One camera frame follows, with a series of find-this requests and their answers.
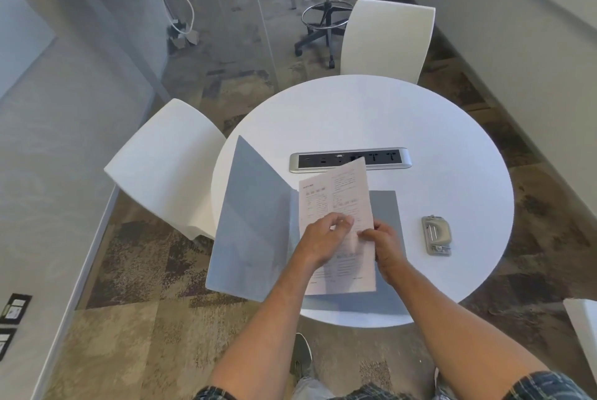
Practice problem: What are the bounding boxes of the blue-grey open folder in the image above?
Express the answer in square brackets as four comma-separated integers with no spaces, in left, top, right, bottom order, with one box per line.
[206,135,411,315]

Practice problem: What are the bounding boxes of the grey trousers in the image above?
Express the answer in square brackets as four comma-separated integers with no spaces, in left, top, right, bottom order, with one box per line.
[291,367,451,400]

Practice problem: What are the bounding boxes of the person's right forearm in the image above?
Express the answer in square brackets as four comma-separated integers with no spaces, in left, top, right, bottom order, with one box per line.
[380,261,553,393]

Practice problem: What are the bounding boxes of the person's right hand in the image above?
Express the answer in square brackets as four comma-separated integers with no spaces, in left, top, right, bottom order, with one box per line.
[358,221,410,287]

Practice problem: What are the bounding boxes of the plaid shirt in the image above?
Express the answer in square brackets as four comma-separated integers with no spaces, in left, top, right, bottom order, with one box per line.
[192,369,597,400]

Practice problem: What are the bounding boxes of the person's left forearm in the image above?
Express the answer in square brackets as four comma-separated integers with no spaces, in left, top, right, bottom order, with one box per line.
[207,253,337,400]

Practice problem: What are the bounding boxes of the person's left hand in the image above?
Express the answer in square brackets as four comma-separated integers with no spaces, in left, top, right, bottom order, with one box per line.
[297,212,355,272]

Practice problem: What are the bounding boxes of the white cable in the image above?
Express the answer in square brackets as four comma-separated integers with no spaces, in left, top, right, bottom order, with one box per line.
[160,0,196,37]

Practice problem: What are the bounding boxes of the white plastic chair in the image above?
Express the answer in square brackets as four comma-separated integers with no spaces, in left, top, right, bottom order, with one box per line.
[340,0,436,85]
[104,99,228,242]
[563,298,597,378]

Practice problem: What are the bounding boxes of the grey hole punch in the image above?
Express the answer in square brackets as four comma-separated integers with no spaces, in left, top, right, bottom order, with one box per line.
[421,215,453,256]

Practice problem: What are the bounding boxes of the black wall outlet plate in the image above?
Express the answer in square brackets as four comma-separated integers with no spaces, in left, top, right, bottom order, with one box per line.
[0,328,17,361]
[0,293,33,324]

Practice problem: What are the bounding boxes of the grey floor power box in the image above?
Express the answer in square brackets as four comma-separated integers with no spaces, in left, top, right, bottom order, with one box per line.
[167,30,200,49]

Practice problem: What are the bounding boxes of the silver power outlet strip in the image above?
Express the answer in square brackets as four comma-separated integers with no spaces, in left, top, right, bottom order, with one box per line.
[289,147,413,174]

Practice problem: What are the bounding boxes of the printed white paper sheet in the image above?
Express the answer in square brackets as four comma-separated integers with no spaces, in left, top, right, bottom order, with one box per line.
[298,157,377,297]

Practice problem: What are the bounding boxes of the grey shoe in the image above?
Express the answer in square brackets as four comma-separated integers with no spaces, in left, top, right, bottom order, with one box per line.
[289,333,313,380]

